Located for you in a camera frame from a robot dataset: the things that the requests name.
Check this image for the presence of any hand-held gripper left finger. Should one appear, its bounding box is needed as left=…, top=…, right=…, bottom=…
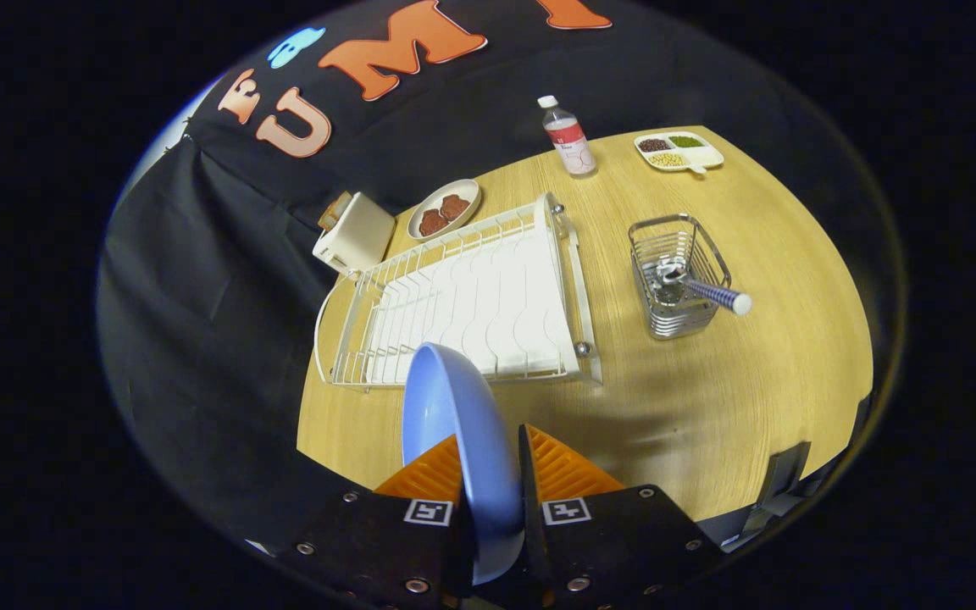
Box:
left=276, top=435, right=476, bottom=610

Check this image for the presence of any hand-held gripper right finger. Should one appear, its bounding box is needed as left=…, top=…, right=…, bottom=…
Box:
left=518, top=424, right=722, bottom=610

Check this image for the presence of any blue plate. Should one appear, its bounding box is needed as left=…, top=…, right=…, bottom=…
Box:
left=402, top=342, right=525, bottom=585

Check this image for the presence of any white wire dish rack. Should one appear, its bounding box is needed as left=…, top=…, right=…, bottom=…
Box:
left=314, top=192, right=603, bottom=392

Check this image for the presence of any metal wire basket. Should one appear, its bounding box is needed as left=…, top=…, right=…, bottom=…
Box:
left=629, top=213, right=733, bottom=341

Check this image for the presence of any blue striped handle spoon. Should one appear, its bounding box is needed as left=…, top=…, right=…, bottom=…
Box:
left=654, top=261, right=753, bottom=317

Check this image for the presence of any beige oval dish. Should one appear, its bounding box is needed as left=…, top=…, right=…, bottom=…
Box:
left=407, top=179, right=482, bottom=241

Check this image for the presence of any black backdrop cloth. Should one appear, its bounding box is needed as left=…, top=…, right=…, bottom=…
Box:
left=97, top=0, right=904, bottom=556

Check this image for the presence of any white toaster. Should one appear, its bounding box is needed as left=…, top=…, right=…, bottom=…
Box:
left=313, top=193, right=397, bottom=274

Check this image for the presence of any clear bottle red label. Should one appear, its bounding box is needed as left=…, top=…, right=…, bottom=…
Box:
left=537, top=95, right=597, bottom=177

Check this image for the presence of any white divided tray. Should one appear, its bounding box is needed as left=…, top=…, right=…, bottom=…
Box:
left=634, top=131, right=724, bottom=175

